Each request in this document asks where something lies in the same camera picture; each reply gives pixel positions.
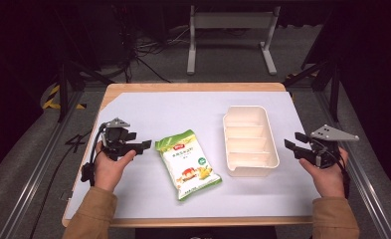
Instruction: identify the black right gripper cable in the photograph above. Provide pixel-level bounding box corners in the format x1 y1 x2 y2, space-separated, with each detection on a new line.
335 150 352 200

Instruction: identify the white metal stand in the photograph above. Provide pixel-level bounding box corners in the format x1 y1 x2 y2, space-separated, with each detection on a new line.
186 4 283 77

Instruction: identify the white divided plastic box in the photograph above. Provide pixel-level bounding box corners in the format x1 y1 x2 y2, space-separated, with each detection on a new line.
222 105 281 178

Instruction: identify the aluminium rail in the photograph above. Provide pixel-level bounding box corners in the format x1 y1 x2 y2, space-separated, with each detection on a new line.
314 89 391 239
0 89 86 239

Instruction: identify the white table mat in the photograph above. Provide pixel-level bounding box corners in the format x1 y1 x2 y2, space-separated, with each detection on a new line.
64 91 321 220

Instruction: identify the person's left hand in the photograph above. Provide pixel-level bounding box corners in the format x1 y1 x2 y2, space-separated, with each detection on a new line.
93 140 138 193

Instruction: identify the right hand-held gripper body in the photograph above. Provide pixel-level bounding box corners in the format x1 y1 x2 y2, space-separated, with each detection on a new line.
309 123 360 169

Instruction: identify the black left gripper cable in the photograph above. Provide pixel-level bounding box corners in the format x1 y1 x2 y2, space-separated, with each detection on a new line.
80 122 108 187

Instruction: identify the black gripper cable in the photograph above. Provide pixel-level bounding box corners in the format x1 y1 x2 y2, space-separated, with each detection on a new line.
80 122 108 187
335 150 352 200

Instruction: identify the person's right hand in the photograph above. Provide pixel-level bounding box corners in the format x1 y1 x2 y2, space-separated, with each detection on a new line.
298 146 349 199

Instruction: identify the bundle of floor cables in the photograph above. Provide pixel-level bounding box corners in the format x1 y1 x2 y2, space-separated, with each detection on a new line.
114 6 192 84

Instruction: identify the black tape mark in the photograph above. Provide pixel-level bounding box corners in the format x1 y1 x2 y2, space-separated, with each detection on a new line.
65 129 94 151

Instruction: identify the black tripod stand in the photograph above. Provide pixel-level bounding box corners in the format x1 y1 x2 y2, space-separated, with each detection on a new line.
57 58 115 123
283 58 342 123

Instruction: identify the green and white food bag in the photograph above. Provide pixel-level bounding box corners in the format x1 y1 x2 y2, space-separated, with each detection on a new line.
154 128 223 202

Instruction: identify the yellow and black floor tape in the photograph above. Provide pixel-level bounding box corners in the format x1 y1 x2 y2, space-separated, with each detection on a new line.
41 84 88 111

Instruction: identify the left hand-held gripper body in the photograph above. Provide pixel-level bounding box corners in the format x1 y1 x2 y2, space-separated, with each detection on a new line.
98 117 133 162

